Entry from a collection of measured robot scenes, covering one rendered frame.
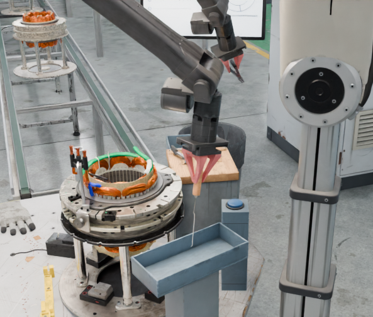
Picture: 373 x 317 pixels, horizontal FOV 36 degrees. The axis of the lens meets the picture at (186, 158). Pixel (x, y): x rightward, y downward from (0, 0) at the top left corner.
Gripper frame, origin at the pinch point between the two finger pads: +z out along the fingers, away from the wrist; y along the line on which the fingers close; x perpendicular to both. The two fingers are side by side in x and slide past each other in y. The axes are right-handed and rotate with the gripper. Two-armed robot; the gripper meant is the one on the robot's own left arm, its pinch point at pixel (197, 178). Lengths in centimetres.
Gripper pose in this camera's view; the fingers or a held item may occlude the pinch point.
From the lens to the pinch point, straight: 128.2
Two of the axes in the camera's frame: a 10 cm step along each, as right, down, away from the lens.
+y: -7.8, 0.9, -6.2
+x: 6.1, 2.9, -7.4
